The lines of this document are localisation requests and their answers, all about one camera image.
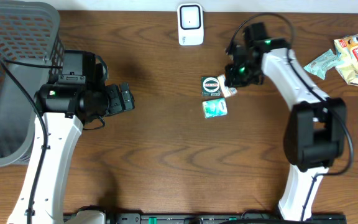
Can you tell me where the orange snack packet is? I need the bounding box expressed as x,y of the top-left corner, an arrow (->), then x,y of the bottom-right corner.
217,74 -> 237,98

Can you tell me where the dark green round-logo box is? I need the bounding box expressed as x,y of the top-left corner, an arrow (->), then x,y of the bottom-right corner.
201,76 -> 221,96

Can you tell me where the teal tissue pack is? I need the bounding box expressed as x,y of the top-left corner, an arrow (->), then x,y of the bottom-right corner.
202,98 -> 227,119

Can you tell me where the teal wet wipes pack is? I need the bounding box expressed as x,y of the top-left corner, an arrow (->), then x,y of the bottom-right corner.
304,49 -> 344,80

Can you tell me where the white blue-edged snack bag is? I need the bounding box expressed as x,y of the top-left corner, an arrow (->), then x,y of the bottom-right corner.
334,34 -> 358,86

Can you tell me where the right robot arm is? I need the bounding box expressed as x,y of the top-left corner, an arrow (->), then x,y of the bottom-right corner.
224,22 -> 349,222

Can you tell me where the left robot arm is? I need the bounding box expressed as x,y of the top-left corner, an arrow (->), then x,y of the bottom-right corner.
7,50 -> 135,223

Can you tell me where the white barcode scanner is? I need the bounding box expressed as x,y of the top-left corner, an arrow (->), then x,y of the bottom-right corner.
177,3 -> 204,46

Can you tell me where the grey plastic mesh basket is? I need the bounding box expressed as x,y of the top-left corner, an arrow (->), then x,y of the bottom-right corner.
0,1 -> 65,167

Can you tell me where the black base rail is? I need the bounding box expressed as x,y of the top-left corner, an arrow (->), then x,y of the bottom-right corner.
63,212 -> 347,224

